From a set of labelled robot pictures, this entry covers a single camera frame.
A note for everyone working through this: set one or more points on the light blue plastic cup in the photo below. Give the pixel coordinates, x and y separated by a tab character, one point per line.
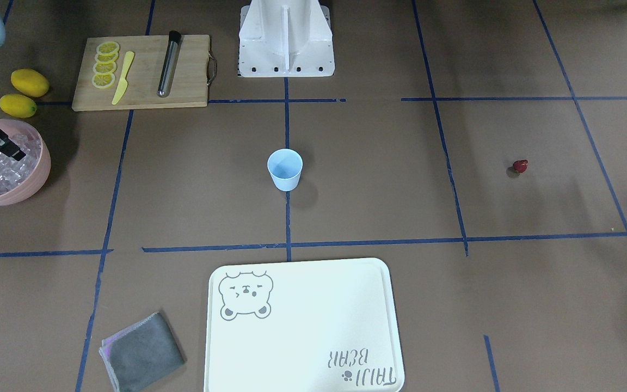
285	167

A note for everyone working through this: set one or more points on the pink bowl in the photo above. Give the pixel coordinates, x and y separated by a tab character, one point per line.
41	171

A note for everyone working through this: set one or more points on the lower whole lemon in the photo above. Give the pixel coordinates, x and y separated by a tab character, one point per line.
18	106

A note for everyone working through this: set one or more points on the whole lemon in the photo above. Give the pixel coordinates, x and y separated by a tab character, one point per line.
18	106
30	82

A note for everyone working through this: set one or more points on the upper whole lemon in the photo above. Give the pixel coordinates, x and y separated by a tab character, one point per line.
30	82

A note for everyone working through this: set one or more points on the red strawberry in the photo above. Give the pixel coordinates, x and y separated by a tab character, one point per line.
520	166

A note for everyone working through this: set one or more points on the yellow plastic knife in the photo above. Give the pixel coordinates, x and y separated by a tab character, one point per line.
122	82

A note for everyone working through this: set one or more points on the steel muddler black tip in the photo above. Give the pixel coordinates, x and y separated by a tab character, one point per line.
169	64

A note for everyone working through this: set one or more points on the wooden cutting board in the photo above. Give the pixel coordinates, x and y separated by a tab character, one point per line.
189	86

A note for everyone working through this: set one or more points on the grey folded cloth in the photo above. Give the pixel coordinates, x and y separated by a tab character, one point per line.
141	354

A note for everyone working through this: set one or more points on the cream bear tray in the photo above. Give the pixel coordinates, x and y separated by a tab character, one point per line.
327	325

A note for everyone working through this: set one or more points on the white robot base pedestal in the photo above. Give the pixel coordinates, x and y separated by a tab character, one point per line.
285	39

